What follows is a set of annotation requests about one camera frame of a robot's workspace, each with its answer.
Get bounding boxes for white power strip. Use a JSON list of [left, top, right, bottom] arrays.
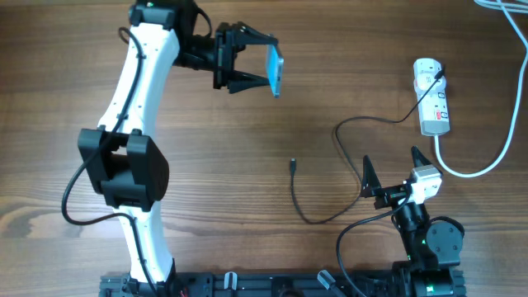
[[413, 58, 450, 136]]

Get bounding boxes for teal screen smartphone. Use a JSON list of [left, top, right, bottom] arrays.
[[266, 45, 285, 98]]

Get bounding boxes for white charger plug adapter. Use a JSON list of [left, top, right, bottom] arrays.
[[414, 73, 446, 96]]

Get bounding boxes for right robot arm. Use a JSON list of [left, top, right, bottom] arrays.
[[360, 146, 467, 296]]

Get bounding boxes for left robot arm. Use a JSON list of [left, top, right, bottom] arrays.
[[78, 1, 284, 296]]

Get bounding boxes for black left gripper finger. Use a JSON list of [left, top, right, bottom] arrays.
[[227, 71, 269, 94], [234, 22, 279, 53]]

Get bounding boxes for white power strip cord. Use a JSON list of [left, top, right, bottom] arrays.
[[433, 0, 528, 179]]

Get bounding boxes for black USB charging cable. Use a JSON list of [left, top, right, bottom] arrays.
[[289, 64, 446, 226]]

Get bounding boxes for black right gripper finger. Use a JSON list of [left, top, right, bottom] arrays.
[[411, 146, 431, 167], [360, 155, 382, 198]]

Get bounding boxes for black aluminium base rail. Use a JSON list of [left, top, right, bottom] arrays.
[[99, 269, 467, 297]]

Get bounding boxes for black right camera cable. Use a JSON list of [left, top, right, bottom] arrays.
[[335, 187, 413, 297]]

